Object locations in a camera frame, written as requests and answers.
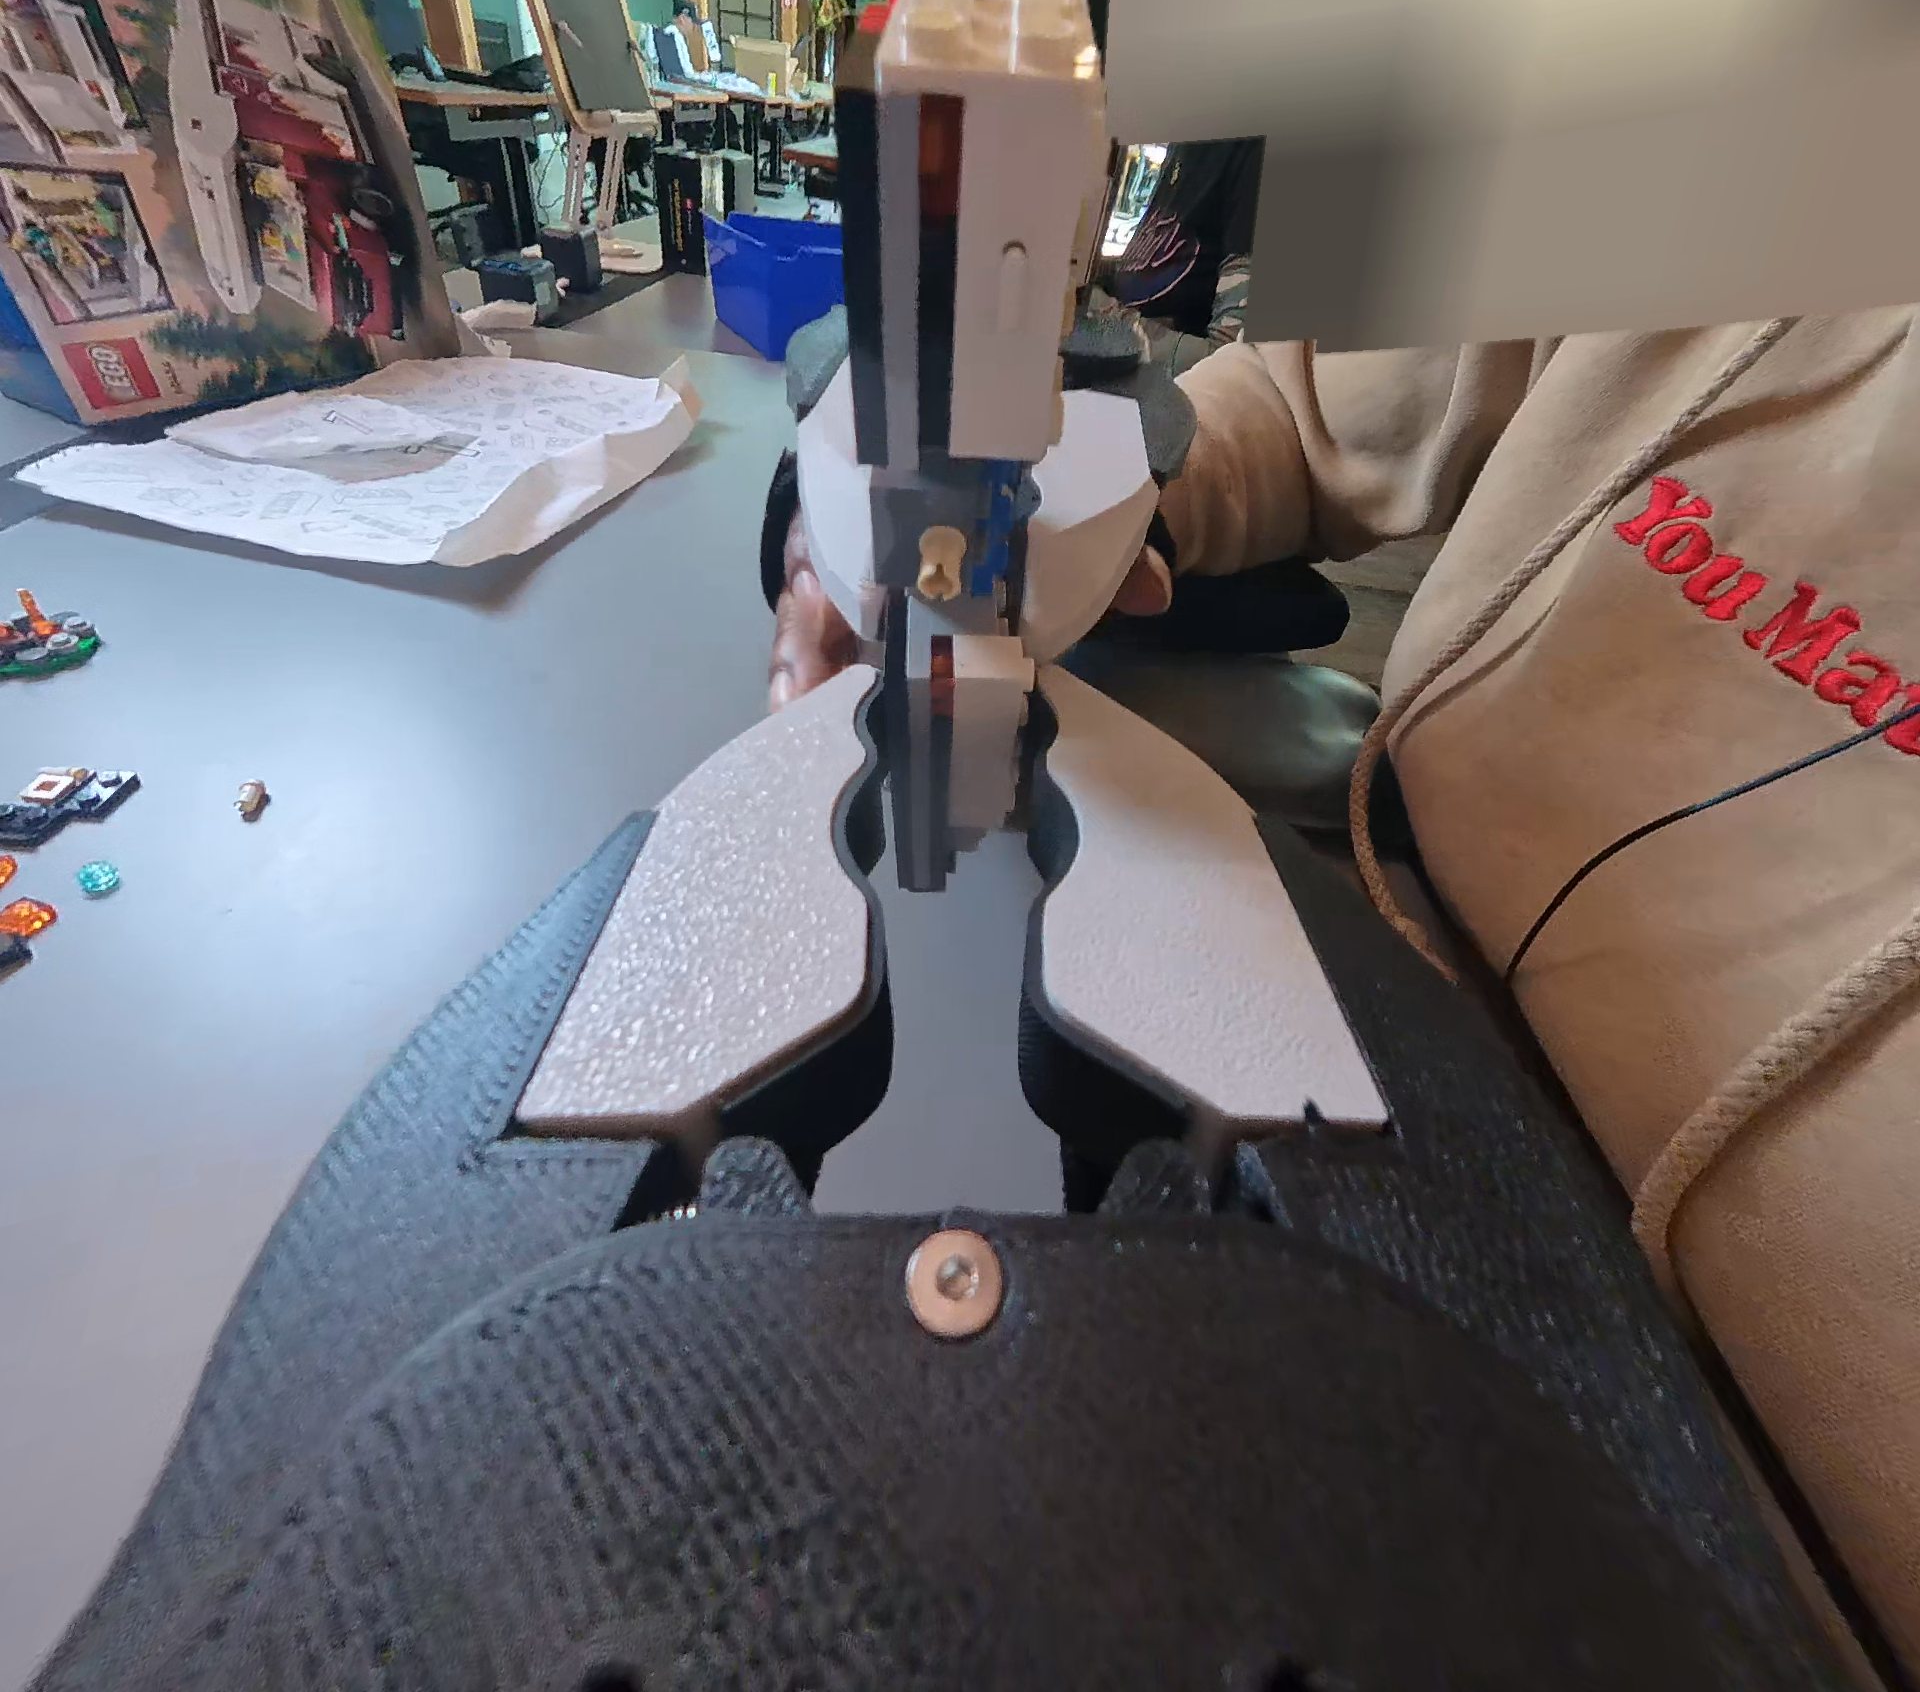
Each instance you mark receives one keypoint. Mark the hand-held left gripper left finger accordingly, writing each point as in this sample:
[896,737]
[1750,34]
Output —
[705,943]

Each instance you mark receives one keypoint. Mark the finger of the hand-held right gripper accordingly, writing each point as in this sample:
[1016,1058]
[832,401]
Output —
[840,523]
[1095,523]

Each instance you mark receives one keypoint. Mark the black lego plate assembly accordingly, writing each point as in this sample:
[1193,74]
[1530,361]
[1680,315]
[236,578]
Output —
[74,801]

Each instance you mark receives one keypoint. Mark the person's right hand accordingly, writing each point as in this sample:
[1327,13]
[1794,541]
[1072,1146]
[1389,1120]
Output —
[811,650]

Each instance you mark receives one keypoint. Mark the teal transparent round stud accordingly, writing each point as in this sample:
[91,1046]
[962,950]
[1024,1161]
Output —
[98,878]

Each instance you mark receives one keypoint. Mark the white printed paper bag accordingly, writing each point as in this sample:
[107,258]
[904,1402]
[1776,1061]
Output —
[374,463]

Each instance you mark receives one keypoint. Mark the grey lego model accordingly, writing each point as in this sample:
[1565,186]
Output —
[991,223]

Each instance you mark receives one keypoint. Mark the lego campfire on green plate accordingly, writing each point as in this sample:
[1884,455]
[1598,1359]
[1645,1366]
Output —
[53,644]

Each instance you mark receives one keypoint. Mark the person's beige hoodie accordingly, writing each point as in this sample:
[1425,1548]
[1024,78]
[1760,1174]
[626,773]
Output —
[1650,896]

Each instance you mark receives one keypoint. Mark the lego set box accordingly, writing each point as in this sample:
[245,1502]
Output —
[225,147]

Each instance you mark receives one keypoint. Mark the person's right forearm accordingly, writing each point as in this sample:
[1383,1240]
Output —
[1350,447]

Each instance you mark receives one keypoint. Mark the blue storage bin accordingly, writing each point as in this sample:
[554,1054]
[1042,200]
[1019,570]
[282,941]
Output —
[765,290]

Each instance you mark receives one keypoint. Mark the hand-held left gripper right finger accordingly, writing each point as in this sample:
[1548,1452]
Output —
[1201,957]

